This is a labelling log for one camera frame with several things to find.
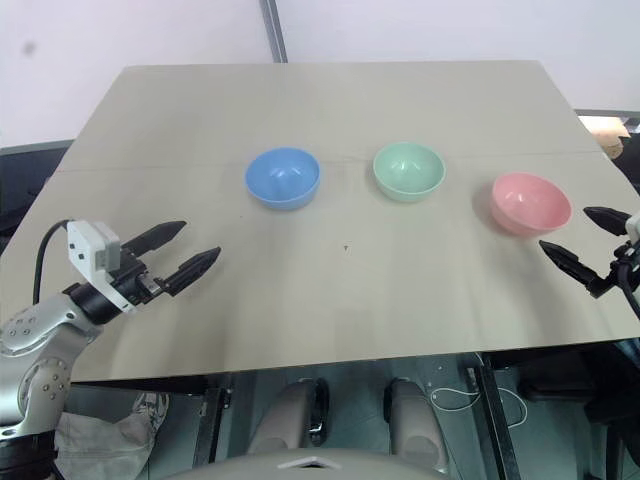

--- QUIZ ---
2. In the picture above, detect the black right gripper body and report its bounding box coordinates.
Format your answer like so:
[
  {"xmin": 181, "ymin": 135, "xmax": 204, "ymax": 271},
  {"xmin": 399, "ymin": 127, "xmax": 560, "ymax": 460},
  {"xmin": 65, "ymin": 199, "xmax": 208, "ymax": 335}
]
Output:
[{"xmin": 606, "ymin": 240, "xmax": 640, "ymax": 291}]

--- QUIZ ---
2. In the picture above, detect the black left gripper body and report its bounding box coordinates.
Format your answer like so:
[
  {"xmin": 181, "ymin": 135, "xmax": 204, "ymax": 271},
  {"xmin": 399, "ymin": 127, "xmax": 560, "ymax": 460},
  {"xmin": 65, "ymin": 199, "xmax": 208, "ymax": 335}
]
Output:
[{"xmin": 107, "ymin": 248, "xmax": 170, "ymax": 307}]

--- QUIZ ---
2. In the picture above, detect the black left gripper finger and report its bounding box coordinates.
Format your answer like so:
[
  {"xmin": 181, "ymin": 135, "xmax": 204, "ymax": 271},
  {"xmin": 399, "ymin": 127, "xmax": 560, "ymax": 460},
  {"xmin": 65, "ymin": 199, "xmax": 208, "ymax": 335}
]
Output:
[
  {"xmin": 119, "ymin": 220, "xmax": 189, "ymax": 257},
  {"xmin": 161, "ymin": 246, "xmax": 222, "ymax": 297}
]

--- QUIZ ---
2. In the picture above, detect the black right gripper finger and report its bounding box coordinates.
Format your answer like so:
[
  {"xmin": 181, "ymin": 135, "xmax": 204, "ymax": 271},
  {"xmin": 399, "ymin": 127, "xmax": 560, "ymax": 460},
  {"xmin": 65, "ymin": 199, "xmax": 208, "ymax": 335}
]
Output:
[
  {"xmin": 583, "ymin": 205, "xmax": 634, "ymax": 237},
  {"xmin": 538, "ymin": 240, "xmax": 610, "ymax": 300}
]

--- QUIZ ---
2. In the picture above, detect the red plastic bowl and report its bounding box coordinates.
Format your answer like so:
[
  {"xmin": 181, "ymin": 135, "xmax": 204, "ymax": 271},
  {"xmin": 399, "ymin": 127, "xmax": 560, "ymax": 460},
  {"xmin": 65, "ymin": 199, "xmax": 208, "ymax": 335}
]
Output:
[{"xmin": 489, "ymin": 172, "xmax": 573, "ymax": 238}]

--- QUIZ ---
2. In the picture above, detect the brown cardboard box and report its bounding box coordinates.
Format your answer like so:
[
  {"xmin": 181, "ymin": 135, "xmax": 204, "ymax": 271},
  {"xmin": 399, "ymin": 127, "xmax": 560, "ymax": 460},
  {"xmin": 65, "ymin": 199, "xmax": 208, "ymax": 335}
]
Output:
[{"xmin": 578, "ymin": 110, "xmax": 640, "ymax": 157}]

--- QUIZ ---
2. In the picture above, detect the blue plastic bowl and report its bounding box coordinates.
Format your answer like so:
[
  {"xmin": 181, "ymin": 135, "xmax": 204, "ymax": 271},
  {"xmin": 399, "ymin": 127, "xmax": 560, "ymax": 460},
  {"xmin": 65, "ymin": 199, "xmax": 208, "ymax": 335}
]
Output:
[{"xmin": 244, "ymin": 146, "xmax": 322, "ymax": 213}]

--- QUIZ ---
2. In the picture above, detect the black equipment under table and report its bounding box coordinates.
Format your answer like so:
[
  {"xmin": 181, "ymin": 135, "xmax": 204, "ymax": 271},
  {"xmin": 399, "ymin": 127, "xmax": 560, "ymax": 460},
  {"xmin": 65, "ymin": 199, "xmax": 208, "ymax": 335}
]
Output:
[{"xmin": 517, "ymin": 338, "xmax": 640, "ymax": 480}]

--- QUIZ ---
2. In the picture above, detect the black furniture beside table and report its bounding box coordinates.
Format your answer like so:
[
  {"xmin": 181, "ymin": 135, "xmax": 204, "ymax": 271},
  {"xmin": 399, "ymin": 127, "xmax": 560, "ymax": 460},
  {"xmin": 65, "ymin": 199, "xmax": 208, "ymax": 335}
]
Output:
[{"xmin": 0, "ymin": 141, "xmax": 77, "ymax": 237}]

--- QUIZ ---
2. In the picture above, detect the crumpled grey cloth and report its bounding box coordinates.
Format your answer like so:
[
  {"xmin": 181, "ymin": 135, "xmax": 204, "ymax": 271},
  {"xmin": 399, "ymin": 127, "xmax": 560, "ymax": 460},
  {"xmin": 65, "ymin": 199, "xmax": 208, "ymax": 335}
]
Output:
[{"xmin": 52, "ymin": 391, "xmax": 172, "ymax": 480}]

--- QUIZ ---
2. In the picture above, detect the grey rounded robot leg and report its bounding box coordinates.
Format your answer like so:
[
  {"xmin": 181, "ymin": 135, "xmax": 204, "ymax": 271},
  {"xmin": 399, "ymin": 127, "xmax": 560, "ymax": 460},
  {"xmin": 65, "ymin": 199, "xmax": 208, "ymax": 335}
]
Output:
[
  {"xmin": 248, "ymin": 378, "xmax": 332, "ymax": 457},
  {"xmin": 383, "ymin": 376, "xmax": 447, "ymax": 469}
]

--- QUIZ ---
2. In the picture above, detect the green plastic bowl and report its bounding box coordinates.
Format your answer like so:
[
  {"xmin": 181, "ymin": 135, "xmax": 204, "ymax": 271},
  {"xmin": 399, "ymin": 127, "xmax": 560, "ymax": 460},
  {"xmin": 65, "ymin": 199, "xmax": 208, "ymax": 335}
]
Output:
[{"xmin": 371, "ymin": 142, "xmax": 447, "ymax": 204}]

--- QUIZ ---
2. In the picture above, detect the grey robot torso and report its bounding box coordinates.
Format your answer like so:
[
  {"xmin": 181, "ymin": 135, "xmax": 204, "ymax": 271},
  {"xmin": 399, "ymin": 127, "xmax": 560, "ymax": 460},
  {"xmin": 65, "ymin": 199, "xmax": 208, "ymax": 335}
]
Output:
[{"xmin": 172, "ymin": 446, "xmax": 454, "ymax": 480}]

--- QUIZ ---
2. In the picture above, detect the grey vertical pillar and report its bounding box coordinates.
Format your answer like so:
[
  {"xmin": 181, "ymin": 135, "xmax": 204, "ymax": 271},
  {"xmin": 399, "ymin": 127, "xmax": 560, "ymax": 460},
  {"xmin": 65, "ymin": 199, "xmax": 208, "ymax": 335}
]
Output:
[{"xmin": 258, "ymin": 0, "xmax": 291, "ymax": 65}]

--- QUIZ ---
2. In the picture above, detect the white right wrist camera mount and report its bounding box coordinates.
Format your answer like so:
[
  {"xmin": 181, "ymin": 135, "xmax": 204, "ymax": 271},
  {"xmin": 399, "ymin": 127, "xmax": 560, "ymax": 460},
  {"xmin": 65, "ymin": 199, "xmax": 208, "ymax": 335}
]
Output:
[{"xmin": 624, "ymin": 211, "xmax": 640, "ymax": 259}]

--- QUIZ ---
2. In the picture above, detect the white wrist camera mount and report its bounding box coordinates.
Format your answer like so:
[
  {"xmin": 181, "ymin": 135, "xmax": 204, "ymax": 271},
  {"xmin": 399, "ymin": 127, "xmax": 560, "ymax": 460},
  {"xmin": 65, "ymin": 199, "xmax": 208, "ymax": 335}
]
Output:
[
  {"xmin": 66, "ymin": 219, "xmax": 137, "ymax": 315},
  {"xmin": 624, "ymin": 211, "xmax": 640, "ymax": 259}
]

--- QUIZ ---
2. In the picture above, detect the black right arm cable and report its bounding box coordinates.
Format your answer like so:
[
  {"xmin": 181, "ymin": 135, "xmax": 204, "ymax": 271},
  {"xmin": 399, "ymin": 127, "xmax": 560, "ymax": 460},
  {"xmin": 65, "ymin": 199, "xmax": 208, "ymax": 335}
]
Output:
[{"xmin": 616, "ymin": 260, "xmax": 640, "ymax": 322}]

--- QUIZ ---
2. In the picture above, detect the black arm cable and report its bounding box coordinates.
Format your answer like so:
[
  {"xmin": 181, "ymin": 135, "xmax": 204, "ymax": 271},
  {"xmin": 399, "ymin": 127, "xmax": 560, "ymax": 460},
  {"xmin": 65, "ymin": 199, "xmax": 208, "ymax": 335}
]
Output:
[
  {"xmin": 33, "ymin": 219, "xmax": 77, "ymax": 304},
  {"xmin": 616, "ymin": 260, "xmax": 640, "ymax": 322}
]

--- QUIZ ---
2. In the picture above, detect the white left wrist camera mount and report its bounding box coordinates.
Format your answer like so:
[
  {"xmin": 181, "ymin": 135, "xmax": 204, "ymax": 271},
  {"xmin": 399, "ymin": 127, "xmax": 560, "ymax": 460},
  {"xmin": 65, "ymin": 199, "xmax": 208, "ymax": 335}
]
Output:
[{"xmin": 66, "ymin": 219, "xmax": 137, "ymax": 315}]

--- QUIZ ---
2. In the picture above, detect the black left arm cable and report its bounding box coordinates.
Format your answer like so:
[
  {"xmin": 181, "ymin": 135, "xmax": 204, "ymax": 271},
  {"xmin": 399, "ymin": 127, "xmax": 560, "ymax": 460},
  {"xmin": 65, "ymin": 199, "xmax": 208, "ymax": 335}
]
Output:
[{"xmin": 33, "ymin": 219, "xmax": 77, "ymax": 304}]

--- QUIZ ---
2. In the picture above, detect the black table frame leg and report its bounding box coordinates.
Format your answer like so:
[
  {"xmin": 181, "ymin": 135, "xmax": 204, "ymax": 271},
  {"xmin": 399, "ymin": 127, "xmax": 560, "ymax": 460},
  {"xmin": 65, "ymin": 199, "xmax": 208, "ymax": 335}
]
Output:
[
  {"xmin": 477, "ymin": 351, "xmax": 522, "ymax": 480},
  {"xmin": 198, "ymin": 383, "xmax": 237, "ymax": 465}
]

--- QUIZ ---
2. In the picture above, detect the thin white cord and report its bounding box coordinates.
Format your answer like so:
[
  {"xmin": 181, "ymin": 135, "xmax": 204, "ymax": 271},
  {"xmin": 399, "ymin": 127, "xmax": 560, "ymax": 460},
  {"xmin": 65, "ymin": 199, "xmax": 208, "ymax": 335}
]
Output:
[{"xmin": 428, "ymin": 385, "xmax": 530, "ymax": 427}]

